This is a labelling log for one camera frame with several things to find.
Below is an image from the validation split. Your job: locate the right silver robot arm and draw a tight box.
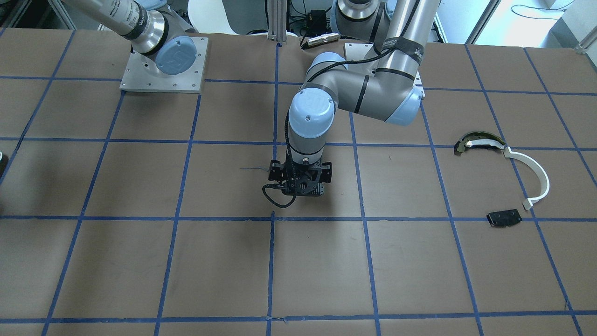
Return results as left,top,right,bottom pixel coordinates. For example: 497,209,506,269
65,0,197,75

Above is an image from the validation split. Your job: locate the white curved plastic bracket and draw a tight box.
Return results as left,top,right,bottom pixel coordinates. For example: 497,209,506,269
504,147,550,210

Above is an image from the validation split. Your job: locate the olive brake shoe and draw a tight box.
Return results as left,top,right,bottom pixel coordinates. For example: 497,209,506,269
454,131,506,156

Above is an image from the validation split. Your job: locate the small black brake pad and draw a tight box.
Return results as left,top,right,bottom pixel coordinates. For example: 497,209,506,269
486,209,522,228

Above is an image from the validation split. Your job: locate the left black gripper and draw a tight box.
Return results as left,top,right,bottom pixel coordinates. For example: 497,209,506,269
268,159,332,196

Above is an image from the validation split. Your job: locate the aluminium frame post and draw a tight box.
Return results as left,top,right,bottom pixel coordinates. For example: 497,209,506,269
266,0,287,45

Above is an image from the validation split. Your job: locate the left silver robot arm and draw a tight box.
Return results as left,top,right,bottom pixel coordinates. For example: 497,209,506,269
263,0,440,196

